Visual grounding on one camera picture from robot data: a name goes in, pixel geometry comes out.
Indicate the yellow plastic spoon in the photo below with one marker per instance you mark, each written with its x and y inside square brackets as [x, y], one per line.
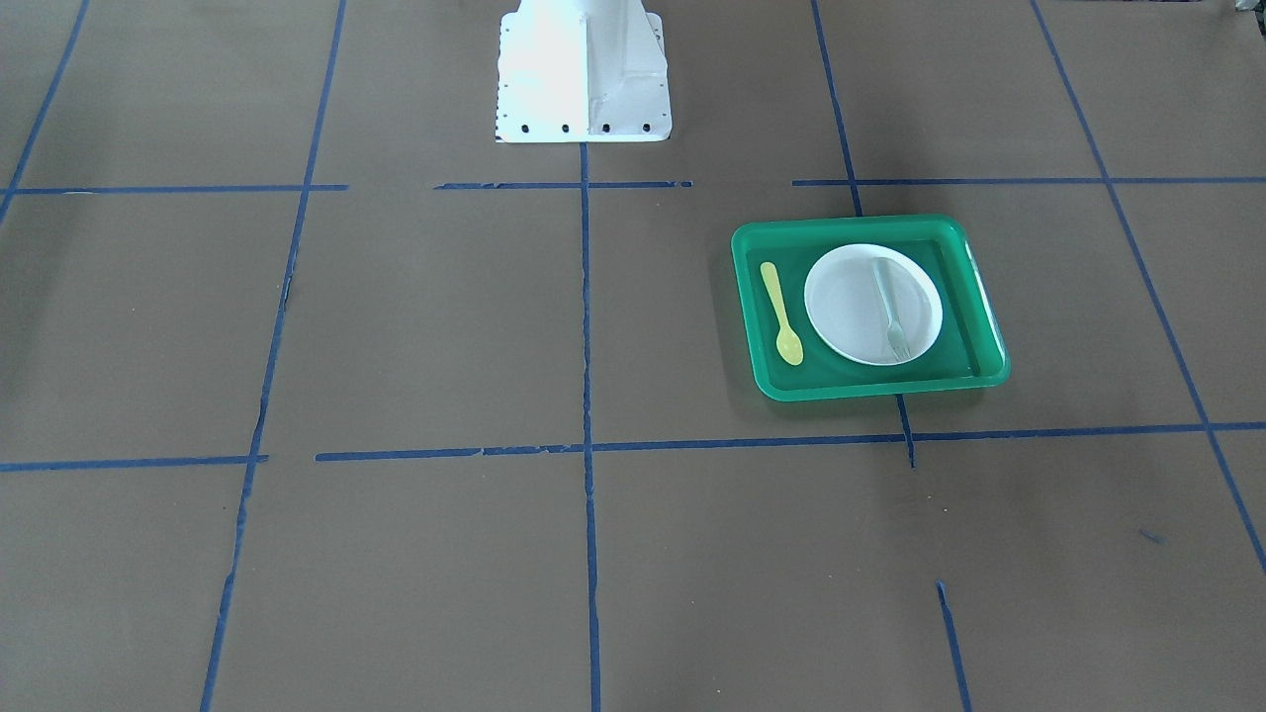
[786, 340]

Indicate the white round plate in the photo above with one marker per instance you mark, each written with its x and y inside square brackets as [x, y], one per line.
[844, 308]

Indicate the pale blue plastic fork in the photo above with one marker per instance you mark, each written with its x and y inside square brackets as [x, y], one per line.
[894, 331]

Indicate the green plastic tray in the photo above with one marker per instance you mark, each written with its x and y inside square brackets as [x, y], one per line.
[969, 354]

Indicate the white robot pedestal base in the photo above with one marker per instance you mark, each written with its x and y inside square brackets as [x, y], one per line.
[575, 71]

